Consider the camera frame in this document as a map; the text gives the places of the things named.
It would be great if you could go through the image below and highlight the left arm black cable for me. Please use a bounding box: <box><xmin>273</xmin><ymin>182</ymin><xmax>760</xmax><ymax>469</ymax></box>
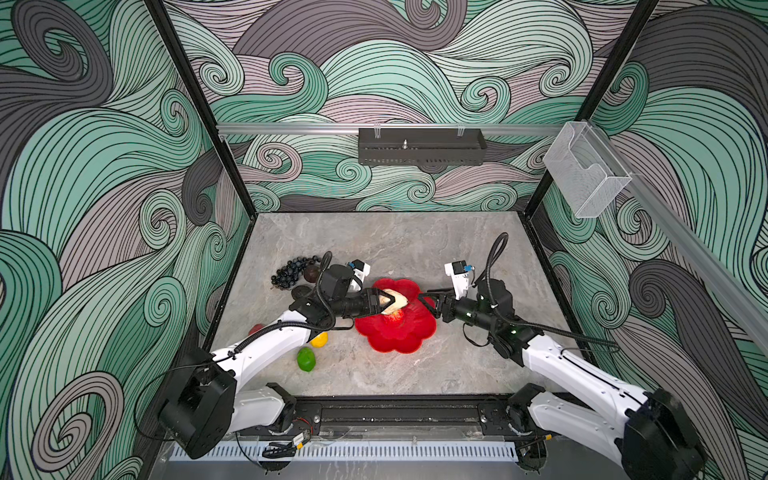
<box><xmin>133</xmin><ymin>250</ymin><xmax>355</xmax><ymax>442</ymax></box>

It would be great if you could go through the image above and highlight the red flower-shaped fruit bowl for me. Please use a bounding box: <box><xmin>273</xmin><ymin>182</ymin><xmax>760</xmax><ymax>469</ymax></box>
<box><xmin>355</xmin><ymin>278</ymin><xmax>437</xmax><ymax>354</ymax></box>

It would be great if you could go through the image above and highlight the dark avocado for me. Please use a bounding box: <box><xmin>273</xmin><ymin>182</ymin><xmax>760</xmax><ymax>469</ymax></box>
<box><xmin>291</xmin><ymin>285</ymin><xmax>313</xmax><ymax>300</ymax></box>

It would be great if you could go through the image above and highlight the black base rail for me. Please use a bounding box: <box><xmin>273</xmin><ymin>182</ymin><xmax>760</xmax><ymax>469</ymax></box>
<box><xmin>278</xmin><ymin>394</ymin><xmax>542</xmax><ymax>437</ymax></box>

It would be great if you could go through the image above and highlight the beige garlic bulb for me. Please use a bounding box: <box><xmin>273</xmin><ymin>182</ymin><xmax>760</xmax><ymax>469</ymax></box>
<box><xmin>383</xmin><ymin>289</ymin><xmax>408</xmax><ymax>315</ymax></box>

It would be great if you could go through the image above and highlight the aluminium rail wall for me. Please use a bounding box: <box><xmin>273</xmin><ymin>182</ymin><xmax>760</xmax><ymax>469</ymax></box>
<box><xmin>216</xmin><ymin>122</ymin><xmax>563</xmax><ymax>137</ymax></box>
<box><xmin>596</xmin><ymin>128</ymin><xmax>767</xmax><ymax>350</ymax></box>

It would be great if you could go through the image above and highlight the black grape bunch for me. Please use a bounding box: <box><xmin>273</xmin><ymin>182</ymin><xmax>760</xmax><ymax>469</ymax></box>
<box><xmin>270</xmin><ymin>256</ymin><xmax>320</xmax><ymax>290</ymax></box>

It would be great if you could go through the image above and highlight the red peach with leaf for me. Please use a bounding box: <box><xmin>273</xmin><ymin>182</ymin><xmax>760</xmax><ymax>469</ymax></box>
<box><xmin>248</xmin><ymin>323</ymin><xmax>265</xmax><ymax>336</ymax></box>

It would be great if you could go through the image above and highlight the clear plastic wall bin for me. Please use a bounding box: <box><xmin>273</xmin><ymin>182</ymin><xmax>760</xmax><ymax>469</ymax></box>
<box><xmin>544</xmin><ymin>121</ymin><xmax>631</xmax><ymax>219</ymax></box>

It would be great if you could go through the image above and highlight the aluminium rail right wall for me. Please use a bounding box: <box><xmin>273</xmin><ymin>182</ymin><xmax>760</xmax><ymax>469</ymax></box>
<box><xmin>596</xmin><ymin>128</ymin><xmax>767</xmax><ymax>350</ymax></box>

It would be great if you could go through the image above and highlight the large yellow lemon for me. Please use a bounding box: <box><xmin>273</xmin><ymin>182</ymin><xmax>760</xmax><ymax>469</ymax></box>
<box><xmin>310</xmin><ymin>332</ymin><xmax>329</xmax><ymax>349</ymax></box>

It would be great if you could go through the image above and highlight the black frame post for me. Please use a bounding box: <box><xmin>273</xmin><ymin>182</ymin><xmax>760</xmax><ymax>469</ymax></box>
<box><xmin>145</xmin><ymin>0</ymin><xmax>258</xmax><ymax>222</ymax></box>
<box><xmin>523</xmin><ymin>1</ymin><xmax>658</xmax><ymax>221</ymax></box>

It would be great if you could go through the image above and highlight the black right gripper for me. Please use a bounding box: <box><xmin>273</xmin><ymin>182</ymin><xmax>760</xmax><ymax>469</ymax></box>
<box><xmin>418</xmin><ymin>286</ymin><xmax>501</xmax><ymax>336</ymax></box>

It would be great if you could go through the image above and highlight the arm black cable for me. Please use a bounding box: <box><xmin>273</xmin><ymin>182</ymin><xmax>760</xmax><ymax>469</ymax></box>
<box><xmin>133</xmin><ymin>250</ymin><xmax>355</xmax><ymax>442</ymax></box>
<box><xmin>461</xmin><ymin>232</ymin><xmax>620</xmax><ymax>354</ymax></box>

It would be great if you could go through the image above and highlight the red apple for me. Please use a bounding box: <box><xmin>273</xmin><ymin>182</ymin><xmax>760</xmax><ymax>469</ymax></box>
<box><xmin>386</xmin><ymin>311</ymin><xmax>405</xmax><ymax>324</ymax></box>

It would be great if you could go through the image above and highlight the white slotted cable duct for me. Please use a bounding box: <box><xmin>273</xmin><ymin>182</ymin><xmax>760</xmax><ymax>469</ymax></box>
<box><xmin>200</xmin><ymin>440</ymin><xmax>518</xmax><ymax>463</ymax></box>

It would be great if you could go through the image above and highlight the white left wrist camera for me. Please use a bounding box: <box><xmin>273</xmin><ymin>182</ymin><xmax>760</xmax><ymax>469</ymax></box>
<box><xmin>348</xmin><ymin>259</ymin><xmax>371</xmax><ymax>292</ymax></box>

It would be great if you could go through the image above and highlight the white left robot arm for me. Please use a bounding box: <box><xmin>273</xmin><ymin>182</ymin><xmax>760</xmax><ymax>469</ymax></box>
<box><xmin>158</xmin><ymin>288</ymin><xmax>408</xmax><ymax>459</ymax></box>

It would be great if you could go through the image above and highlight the black frame post left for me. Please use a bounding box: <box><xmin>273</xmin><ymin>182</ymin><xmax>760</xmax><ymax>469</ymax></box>
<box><xmin>145</xmin><ymin>0</ymin><xmax>258</xmax><ymax>222</ymax></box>

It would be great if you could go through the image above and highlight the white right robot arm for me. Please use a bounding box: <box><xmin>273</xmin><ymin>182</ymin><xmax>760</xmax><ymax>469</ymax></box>
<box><xmin>418</xmin><ymin>280</ymin><xmax>707</xmax><ymax>479</ymax></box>

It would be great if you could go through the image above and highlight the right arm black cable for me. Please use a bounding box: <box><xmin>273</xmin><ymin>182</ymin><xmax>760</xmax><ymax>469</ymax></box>
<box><xmin>461</xmin><ymin>232</ymin><xmax>620</xmax><ymax>354</ymax></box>

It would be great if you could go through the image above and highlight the aluminium rail back wall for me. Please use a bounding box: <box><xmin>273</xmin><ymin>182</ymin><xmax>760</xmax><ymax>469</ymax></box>
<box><xmin>216</xmin><ymin>122</ymin><xmax>563</xmax><ymax>137</ymax></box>

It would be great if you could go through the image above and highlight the green lime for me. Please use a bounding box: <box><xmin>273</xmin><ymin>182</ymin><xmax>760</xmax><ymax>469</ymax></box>
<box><xmin>296</xmin><ymin>347</ymin><xmax>316</xmax><ymax>372</ymax></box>

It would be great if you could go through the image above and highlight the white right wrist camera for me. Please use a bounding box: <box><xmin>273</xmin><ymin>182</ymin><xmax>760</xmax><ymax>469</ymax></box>
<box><xmin>444</xmin><ymin>260</ymin><xmax>475</xmax><ymax>300</ymax></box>

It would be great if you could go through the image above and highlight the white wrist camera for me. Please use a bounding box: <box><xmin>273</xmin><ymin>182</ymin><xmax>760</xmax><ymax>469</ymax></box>
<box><xmin>348</xmin><ymin>259</ymin><xmax>371</xmax><ymax>292</ymax></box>
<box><xmin>444</xmin><ymin>260</ymin><xmax>475</xmax><ymax>300</ymax></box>

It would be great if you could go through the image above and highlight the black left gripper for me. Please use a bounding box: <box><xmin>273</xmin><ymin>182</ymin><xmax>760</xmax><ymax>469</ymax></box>
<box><xmin>330</xmin><ymin>287</ymin><xmax>393</xmax><ymax>320</ymax></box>

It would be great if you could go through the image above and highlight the black perforated wall tray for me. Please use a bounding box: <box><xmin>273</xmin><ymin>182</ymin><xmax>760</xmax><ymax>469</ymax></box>
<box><xmin>357</xmin><ymin>129</ymin><xmax>488</xmax><ymax>172</ymax></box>

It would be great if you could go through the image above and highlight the black frame post right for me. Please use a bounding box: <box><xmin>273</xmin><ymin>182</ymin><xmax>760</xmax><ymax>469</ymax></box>
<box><xmin>523</xmin><ymin>1</ymin><xmax>658</xmax><ymax>221</ymax></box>

